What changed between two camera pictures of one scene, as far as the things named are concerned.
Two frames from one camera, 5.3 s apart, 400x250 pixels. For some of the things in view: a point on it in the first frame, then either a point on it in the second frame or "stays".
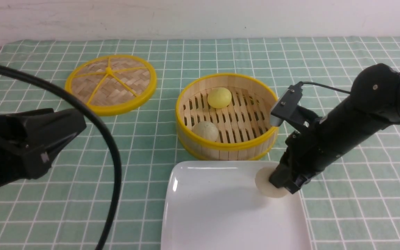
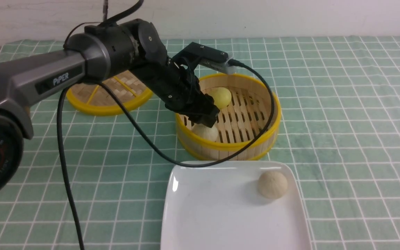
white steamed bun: x=206 y=130 stays
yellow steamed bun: x=219 y=97 stays
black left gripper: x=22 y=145 -> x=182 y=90
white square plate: x=216 y=205 stays
